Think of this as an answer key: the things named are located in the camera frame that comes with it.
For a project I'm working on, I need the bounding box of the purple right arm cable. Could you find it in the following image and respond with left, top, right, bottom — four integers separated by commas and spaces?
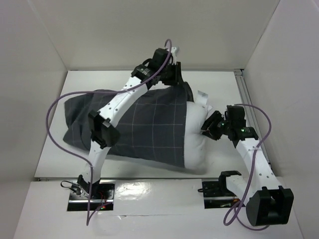
223, 103, 272, 229

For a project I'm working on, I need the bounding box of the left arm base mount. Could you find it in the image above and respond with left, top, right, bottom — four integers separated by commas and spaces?
60, 180, 115, 212

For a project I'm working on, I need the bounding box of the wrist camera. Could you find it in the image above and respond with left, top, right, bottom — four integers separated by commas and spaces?
226, 105, 237, 111
164, 47, 179, 65

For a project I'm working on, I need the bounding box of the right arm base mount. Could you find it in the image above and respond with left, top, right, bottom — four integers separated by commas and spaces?
197, 181, 239, 209

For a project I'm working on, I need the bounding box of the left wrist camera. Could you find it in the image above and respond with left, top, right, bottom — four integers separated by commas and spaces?
164, 47, 179, 65

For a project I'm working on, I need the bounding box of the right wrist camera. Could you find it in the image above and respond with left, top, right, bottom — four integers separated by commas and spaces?
226, 105, 237, 111

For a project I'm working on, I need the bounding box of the aluminium frame rail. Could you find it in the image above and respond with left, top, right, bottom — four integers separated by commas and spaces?
233, 68, 272, 172

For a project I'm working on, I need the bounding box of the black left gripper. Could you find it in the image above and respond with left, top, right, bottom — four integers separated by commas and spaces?
159, 61, 184, 86

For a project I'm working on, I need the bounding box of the white pillow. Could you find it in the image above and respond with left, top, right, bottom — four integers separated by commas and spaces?
184, 102, 212, 174

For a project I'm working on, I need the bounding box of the dark grey checked pillowcase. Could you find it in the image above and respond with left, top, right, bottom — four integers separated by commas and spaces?
63, 82, 193, 168

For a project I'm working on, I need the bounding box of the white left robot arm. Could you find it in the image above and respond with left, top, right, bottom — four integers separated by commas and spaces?
77, 47, 183, 199

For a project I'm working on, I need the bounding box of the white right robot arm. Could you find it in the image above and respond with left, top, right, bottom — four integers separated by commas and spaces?
199, 104, 294, 231

